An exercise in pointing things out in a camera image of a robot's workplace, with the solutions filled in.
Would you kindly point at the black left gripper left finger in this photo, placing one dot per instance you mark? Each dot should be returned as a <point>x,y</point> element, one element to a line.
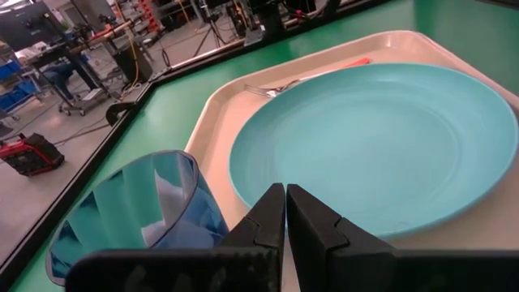
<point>259,243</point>

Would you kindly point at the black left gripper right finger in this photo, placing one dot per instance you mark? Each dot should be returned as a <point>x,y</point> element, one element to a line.
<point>316,243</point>

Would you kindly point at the teal plastic plate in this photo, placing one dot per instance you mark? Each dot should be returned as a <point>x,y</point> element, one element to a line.
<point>365,142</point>

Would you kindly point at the blue translucent plastic cup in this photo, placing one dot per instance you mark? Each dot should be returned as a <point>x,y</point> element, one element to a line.
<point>121,203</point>

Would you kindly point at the beige plastic tray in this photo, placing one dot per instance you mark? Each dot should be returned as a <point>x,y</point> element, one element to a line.
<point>227,109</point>

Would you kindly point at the green table mat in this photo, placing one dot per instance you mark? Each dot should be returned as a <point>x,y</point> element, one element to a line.
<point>174,105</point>

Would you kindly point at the black tripod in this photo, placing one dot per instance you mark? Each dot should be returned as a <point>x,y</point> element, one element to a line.
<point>213,32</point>

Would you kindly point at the black box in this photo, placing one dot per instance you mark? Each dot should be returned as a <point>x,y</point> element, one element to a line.
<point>125,65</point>

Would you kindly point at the black workbench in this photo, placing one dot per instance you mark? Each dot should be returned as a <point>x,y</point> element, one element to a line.
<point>87,75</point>

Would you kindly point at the black and red toolbox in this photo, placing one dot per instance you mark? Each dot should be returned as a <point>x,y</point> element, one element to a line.
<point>32,156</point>

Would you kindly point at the orange shelf rack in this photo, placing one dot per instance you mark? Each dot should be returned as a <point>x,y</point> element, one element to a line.
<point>148,16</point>

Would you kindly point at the person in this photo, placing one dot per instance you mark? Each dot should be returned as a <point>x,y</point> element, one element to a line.
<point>61,77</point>

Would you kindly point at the blue storage bin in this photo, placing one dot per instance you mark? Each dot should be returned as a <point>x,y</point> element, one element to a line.
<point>20,91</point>
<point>8,71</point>

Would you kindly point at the black monitor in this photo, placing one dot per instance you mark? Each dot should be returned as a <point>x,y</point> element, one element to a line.
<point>24,26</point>

